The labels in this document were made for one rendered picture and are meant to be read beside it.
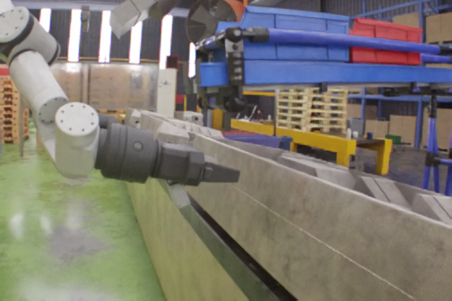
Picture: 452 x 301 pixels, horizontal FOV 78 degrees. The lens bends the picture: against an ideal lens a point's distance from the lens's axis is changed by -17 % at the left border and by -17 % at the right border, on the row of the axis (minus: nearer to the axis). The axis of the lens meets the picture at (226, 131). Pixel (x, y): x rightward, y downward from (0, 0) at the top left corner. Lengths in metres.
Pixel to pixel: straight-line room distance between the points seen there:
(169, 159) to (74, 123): 0.15
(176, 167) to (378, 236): 0.31
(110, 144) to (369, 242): 0.38
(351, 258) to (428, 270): 0.12
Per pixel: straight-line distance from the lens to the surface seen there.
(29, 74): 0.60
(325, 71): 0.76
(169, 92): 6.40
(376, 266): 0.43
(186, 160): 0.51
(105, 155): 0.50
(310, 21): 0.77
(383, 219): 0.42
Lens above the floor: 1.12
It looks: 5 degrees down
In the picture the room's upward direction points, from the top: 2 degrees clockwise
